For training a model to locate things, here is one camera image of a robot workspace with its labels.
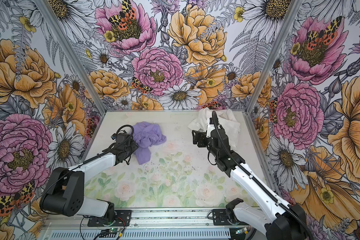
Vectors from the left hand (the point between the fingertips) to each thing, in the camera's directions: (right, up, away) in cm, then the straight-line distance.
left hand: (133, 149), depth 93 cm
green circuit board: (-2, -34, -22) cm, 40 cm away
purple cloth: (+6, +8, +6) cm, 12 cm away
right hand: (+38, +10, -16) cm, 42 cm away
